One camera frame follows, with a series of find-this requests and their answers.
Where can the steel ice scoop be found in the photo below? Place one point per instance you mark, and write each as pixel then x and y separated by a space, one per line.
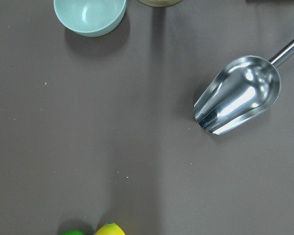
pixel 244 89

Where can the upper whole yellow lemon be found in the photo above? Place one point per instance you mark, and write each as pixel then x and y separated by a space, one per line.
pixel 110 228

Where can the green lime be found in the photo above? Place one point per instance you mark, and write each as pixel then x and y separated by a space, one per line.
pixel 72 232

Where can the wooden glass rack stand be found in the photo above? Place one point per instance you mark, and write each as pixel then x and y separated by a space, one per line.
pixel 160 3

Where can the mint green bowl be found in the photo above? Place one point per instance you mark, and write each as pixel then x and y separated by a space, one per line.
pixel 90 18

